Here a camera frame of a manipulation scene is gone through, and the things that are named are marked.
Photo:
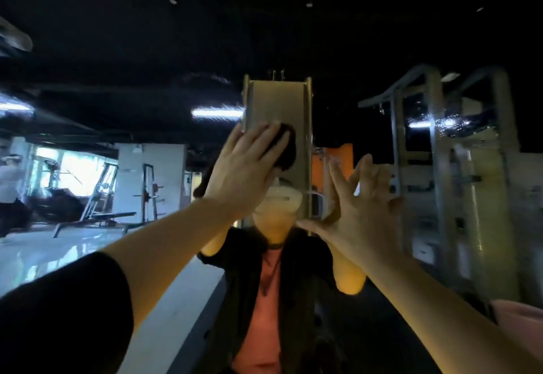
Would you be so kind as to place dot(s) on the person's right hand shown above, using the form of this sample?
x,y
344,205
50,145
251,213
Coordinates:
x,y
365,221

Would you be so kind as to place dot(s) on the person's left hand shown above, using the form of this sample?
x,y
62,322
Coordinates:
x,y
242,174

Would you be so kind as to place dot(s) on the large wall mirror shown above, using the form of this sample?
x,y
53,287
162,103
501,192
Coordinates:
x,y
102,30

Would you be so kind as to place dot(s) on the person's left forearm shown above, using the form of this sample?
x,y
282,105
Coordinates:
x,y
165,251

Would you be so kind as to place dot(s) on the person's right forearm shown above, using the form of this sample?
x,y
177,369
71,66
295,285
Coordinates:
x,y
450,318

